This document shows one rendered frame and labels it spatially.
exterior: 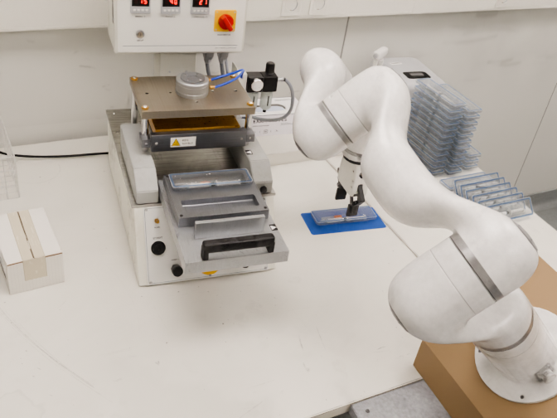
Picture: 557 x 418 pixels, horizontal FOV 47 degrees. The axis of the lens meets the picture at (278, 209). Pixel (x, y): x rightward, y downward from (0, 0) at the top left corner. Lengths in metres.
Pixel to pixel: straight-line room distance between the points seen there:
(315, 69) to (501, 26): 1.61
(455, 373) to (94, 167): 1.16
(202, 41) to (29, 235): 0.63
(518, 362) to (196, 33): 1.06
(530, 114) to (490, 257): 2.28
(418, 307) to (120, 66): 1.34
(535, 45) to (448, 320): 2.13
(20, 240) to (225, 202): 0.47
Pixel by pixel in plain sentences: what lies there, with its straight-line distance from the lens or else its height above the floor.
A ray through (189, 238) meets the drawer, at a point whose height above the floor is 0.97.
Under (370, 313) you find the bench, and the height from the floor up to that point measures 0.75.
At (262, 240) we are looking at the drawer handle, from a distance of 1.31.
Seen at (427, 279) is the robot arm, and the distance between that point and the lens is 0.99.
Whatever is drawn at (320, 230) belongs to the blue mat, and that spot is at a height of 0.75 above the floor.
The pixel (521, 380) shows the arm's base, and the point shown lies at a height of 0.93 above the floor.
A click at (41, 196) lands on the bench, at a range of 1.86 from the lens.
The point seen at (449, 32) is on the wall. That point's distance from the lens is 2.64.
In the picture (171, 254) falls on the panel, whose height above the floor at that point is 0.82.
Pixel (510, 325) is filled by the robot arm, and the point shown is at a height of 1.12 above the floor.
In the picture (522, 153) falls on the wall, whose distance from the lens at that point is 3.36.
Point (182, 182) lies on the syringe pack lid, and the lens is 1.45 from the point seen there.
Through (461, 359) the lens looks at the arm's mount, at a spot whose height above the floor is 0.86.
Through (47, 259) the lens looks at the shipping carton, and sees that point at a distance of 1.53.
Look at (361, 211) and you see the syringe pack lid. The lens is 1.86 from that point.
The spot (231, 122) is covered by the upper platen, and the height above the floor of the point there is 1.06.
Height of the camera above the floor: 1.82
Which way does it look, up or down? 35 degrees down
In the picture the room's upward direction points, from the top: 9 degrees clockwise
